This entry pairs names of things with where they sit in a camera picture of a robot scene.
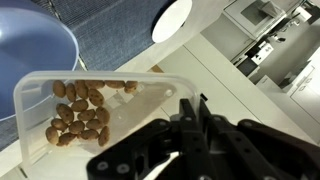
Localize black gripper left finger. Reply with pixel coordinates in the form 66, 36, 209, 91
87, 98, 203, 180

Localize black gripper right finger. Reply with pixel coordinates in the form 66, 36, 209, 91
199, 94, 320, 180

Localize clear plastic tupperware container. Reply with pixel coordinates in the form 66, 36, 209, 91
13, 69, 201, 180

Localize brown almond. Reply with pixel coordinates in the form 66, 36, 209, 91
84, 79, 106, 90
98, 125, 111, 148
45, 126, 60, 145
125, 80, 139, 89
55, 103, 75, 125
123, 86, 138, 95
74, 79, 89, 100
70, 99, 89, 113
86, 118, 104, 131
96, 106, 111, 126
79, 129, 100, 141
52, 79, 67, 99
105, 80, 126, 90
65, 83, 77, 103
56, 132, 78, 147
77, 109, 97, 122
88, 88, 105, 107
68, 120, 86, 135
50, 118, 69, 132

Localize blue plastic bowl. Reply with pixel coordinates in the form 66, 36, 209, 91
0, 6, 80, 123

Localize white kitchen cabinet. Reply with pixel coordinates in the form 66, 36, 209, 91
256, 49, 320, 124

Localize white round plate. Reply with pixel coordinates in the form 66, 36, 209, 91
151, 0, 194, 44

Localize white kitchen oven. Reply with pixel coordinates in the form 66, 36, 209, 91
222, 0, 288, 39

